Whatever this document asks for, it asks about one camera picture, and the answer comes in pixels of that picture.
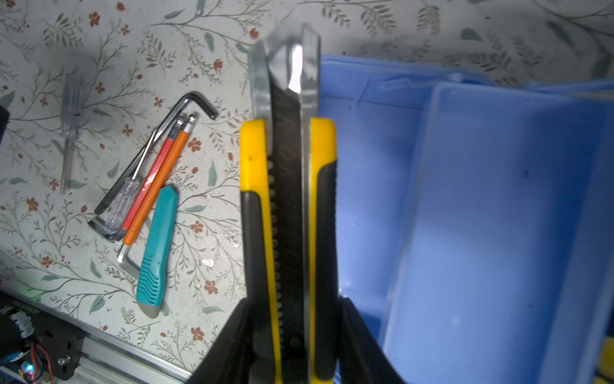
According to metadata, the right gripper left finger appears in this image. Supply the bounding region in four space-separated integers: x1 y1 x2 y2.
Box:
186 299 252 384

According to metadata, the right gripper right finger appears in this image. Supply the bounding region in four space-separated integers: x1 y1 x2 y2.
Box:
339 298 404 384

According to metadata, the teal handled tool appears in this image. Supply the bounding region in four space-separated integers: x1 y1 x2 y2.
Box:
136 186 178 319

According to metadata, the small silver hex key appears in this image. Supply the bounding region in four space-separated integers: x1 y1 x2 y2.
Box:
117 244 140 280

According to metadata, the orange handled tool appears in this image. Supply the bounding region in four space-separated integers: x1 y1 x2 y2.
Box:
122 114 198 246

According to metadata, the clear handled screwdriver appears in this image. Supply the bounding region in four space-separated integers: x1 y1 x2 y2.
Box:
104 131 156 242

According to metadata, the white blue tool box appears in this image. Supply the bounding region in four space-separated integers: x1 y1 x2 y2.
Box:
320 56 613 383

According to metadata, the large black hex key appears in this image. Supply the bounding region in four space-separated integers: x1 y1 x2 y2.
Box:
88 92 219 241

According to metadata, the yellow black utility knife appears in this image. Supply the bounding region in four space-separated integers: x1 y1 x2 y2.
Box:
240 23 339 383

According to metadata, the red handled tool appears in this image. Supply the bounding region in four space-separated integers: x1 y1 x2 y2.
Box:
122 117 185 231

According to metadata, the clear small screwdriver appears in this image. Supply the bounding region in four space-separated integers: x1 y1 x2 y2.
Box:
60 73 84 194

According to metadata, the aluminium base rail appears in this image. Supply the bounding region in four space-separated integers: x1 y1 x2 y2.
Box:
1 290 191 383

